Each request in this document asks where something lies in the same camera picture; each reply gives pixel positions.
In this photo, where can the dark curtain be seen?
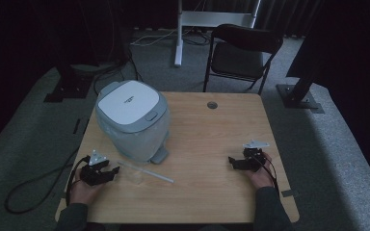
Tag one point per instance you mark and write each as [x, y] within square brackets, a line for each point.
[289, 16]

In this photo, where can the person's left hand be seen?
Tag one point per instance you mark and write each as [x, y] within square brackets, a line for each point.
[83, 192]

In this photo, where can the black folding chair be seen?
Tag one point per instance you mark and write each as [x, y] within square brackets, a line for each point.
[237, 59]

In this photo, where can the grey round table grommet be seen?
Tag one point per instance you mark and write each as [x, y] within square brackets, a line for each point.
[212, 105]

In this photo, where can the black tape strip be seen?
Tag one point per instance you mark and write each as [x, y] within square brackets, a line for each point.
[86, 124]
[76, 126]

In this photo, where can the grey tape strip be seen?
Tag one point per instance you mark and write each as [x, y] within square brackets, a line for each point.
[289, 193]

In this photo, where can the white grey pedal trash can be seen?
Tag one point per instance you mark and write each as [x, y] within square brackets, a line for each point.
[131, 106]

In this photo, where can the black metal stand with base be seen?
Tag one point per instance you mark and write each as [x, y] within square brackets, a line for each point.
[298, 96]
[69, 86]

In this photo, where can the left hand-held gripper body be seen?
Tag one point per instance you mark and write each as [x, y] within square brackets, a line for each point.
[93, 173]

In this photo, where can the white metal desk frame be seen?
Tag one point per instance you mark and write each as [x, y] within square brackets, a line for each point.
[212, 19]

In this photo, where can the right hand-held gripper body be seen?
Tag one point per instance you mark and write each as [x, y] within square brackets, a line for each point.
[253, 158]

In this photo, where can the person's right hand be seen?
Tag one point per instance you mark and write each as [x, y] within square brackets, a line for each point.
[261, 176]

